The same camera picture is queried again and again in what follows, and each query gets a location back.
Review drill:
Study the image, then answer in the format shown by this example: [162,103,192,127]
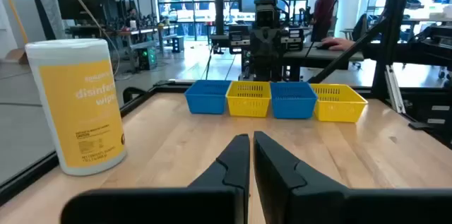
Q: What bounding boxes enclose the person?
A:
[309,0,336,43]

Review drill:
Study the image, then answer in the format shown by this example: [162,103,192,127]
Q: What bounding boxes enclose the yellow white disinfecting wipes canister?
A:
[24,38,128,177]

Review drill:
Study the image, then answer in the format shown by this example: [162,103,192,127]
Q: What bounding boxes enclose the silver aluminium bar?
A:
[383,64,407,114]

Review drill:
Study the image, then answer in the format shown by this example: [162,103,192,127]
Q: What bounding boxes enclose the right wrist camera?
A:
[253,0,283,29]

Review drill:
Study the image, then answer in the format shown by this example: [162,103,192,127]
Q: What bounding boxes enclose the computer tower green lights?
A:
[136,45,158,71]

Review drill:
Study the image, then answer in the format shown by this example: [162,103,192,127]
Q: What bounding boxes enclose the yellow plastic basket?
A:
[225,81,272,118]
[310,83,369,124]

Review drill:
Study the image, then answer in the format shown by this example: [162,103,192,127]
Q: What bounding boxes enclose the grey desk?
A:
[282,47,365,70]

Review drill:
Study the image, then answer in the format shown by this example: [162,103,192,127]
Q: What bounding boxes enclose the yellow cable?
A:
[0,0,29,45]

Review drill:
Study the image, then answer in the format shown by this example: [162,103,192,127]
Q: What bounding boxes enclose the blue plastic basket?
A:
[184,79,232,115]
[270,81,319,119]

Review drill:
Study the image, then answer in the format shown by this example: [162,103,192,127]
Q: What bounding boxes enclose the long lab workbench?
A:
[66,22,179,73]

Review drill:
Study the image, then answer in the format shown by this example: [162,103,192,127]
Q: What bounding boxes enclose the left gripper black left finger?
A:
[59,133,251,224]

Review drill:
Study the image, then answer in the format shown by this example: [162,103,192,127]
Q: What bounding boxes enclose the black stand column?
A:
[213,0,226,36]

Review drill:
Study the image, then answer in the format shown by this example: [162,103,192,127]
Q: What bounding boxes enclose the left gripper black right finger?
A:
[253,131,452,224]

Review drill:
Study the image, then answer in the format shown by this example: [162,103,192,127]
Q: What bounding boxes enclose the cardboard box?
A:
[6,47,29,65]

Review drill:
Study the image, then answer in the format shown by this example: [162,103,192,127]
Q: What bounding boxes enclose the person's hand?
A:
[320,37,356,52]

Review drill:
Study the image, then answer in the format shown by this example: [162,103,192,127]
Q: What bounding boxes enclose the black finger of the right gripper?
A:
[250,33,268,73]
[266,33,283,73]

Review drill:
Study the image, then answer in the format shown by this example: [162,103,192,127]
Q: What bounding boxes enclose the black computer monitor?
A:
[56,0,107,23]

